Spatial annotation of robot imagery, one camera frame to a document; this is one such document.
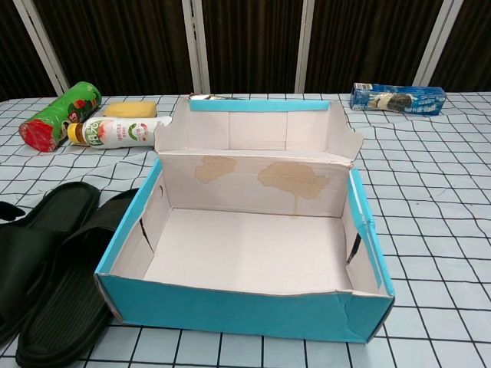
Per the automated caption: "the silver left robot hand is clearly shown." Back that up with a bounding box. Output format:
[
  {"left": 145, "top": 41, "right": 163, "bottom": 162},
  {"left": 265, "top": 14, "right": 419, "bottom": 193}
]
[{"left": 0, "top": 201, "right": 26, "bottom": 222}]

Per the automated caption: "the black folding screen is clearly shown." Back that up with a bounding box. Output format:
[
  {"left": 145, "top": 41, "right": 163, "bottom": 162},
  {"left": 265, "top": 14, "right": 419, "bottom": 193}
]
[{"left": 0, "top": 0, "right": 491, "bottom": 101}]

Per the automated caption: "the blue snack wrapper package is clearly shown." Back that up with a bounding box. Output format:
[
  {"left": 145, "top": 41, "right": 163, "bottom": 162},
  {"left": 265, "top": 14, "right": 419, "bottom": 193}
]
[{"left": 349, "top": 82, "right": 447, "bottom": 117}]

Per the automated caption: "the red silver snack packet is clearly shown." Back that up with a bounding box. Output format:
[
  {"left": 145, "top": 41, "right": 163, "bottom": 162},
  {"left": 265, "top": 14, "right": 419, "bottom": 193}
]
[{"left": 189, "top": 93, "right": 250, "bottom": 101}]

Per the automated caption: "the light blue shoe box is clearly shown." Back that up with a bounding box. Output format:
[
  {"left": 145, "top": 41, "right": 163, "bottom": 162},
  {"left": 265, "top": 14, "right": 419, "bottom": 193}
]
[{"left": 94, "top": 95, "right": 395, "bottom": 344}]

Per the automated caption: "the yellow sponge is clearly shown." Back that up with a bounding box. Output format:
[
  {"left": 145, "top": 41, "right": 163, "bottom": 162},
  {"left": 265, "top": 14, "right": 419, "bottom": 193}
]
[{"left": 104, "top": 100, "right": 158, "bottom": 119}]

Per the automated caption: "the black slipper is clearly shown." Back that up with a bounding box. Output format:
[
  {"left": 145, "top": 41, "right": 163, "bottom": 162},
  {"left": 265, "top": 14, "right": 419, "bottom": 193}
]
[
  {"left": 17, "top": 187, "right": 141, "bottom": 368},
  {"left": 0, "top": 182, "right": 101, "bottom": 348}
]

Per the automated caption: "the checked tablecloth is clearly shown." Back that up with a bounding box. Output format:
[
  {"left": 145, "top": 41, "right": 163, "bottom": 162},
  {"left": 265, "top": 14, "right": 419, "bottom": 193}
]
[{"left": 0, "top": 90, "right": 491, "bottom": 368}]

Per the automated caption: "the green chips can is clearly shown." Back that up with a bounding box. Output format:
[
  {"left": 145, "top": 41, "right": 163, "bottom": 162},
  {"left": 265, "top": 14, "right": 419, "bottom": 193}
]
[{"left": 18, "top": 80, "right": 103, "bottom": 154}]

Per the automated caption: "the white drink bottle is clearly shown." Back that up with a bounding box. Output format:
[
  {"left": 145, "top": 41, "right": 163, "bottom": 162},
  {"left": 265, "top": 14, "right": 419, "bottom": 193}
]
[{"left": 67, "top": 114, "right": 173, "bottom": 149}]

